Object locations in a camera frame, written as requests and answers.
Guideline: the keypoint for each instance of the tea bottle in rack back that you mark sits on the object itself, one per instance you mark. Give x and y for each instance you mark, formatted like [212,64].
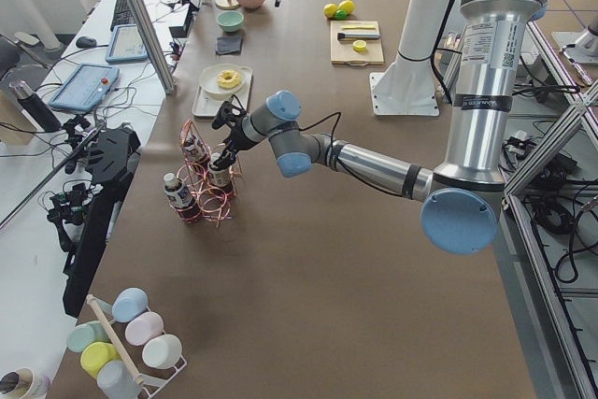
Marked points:
[196,154]

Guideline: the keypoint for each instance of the tea bottle in rack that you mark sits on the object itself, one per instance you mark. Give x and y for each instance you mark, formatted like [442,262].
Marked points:
[181,199]
[196,154]

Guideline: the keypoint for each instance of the white serving tray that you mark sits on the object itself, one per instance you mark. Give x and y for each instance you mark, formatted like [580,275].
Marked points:
[206,105]

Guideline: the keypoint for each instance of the tea bottle in rack front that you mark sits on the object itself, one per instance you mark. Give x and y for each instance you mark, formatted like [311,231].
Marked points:
[181,199]

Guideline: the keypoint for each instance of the mint green bowl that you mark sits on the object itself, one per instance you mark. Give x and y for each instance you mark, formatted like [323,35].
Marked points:
[230,21]

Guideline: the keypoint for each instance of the yellow lemon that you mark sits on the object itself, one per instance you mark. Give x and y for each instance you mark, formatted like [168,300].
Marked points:
[329,10]
[347,5]

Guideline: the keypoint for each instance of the green lime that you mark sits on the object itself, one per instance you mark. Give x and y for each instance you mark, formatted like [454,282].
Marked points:
[340,15]

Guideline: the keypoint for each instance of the grey folded cloth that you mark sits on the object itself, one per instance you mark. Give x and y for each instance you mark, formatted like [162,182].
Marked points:
[229,44]

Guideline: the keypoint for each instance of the white plate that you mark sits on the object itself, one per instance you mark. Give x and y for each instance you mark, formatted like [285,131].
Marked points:
[209,79]

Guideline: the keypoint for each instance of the glazed donut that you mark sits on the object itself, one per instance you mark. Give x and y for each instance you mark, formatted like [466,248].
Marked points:
[228,79]

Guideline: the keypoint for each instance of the steel muddler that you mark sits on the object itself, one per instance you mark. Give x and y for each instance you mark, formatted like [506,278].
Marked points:
[346,36]

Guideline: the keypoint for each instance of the yellow plastic knife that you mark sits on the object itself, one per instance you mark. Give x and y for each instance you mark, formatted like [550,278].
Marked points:
[358,27]

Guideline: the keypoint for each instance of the wooden cutting board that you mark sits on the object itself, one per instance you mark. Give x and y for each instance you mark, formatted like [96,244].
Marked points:
[341,52]

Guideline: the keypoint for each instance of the lemon half slice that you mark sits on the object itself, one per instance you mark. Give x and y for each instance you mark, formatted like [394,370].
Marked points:
[359,45]

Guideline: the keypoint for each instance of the blue teach pendant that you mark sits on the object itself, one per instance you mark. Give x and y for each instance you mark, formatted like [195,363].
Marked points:
[85,88]
[126,45]

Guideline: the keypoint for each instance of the black keyboard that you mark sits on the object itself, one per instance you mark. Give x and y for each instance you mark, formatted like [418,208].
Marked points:
[122,15]

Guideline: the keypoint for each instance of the blue cup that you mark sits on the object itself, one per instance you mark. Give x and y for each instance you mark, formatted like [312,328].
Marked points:
[129,304]

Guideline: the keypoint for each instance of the black thermos bottle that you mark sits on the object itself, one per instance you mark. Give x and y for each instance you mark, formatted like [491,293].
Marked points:
[33,104]

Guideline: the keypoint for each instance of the computer mouse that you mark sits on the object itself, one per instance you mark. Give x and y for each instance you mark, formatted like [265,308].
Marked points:
[86,42]

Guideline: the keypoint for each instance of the pink cup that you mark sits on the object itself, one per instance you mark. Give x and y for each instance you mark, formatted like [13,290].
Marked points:
[143,328]

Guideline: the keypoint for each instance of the cream white cup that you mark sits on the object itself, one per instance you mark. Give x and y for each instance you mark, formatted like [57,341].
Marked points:
[162,351]

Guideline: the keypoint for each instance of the copper wire bottle rack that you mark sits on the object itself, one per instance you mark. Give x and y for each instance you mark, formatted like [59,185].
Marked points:
[215,205]

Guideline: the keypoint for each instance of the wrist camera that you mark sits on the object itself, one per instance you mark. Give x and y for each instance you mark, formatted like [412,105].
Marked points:
[228,114]

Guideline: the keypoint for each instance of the black camera stand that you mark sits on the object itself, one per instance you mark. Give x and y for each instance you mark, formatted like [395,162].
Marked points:
[82,215]

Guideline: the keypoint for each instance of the aluminium frame post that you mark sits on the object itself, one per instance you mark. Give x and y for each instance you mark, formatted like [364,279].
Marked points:
[152,44]

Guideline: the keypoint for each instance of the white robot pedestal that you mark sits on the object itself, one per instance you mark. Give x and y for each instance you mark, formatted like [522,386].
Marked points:
[407,86]

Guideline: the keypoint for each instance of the wooden rack handle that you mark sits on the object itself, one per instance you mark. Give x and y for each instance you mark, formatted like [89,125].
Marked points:
[98,307]

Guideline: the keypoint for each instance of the white wire cup rack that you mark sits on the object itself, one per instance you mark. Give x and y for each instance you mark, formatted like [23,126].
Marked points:
[155,380]

